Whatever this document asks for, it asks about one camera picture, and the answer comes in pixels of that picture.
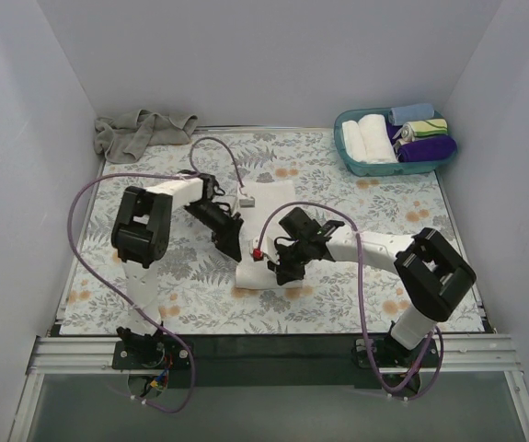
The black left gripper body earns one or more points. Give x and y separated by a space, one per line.
226 226

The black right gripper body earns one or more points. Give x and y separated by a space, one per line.
289 256

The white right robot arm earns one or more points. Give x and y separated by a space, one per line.
435 276

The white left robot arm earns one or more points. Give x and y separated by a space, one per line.
141 235

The floral patterned table mat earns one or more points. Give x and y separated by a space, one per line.
197 289

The crumpled grey towel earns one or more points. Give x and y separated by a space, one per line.
124 139

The teal plastic basket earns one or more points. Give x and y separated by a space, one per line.
379 170

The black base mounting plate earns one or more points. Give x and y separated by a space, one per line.
274 360

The rolled green striped towel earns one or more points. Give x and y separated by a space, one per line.
410 131

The rolled light blue towel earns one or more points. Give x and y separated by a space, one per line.
411 114

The rolled purple towel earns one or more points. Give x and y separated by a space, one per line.
434 148

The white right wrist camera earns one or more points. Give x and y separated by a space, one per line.
262 250

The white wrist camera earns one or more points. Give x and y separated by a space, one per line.
262 250
243 199

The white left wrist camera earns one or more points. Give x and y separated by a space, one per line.
243 199

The aluminium frame rail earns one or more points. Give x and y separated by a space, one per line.
268 388

